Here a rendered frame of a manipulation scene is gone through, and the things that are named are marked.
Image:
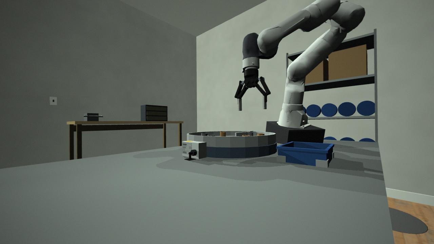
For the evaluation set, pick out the blue crate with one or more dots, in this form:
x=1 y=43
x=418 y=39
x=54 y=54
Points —
x=306 y=153

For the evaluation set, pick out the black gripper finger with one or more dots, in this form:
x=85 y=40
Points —
x=240 y=92
x=261 y=79

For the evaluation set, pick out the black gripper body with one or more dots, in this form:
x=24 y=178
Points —
x=251 y=74

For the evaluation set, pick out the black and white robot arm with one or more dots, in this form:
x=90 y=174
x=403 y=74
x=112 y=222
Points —
x=343 y=16

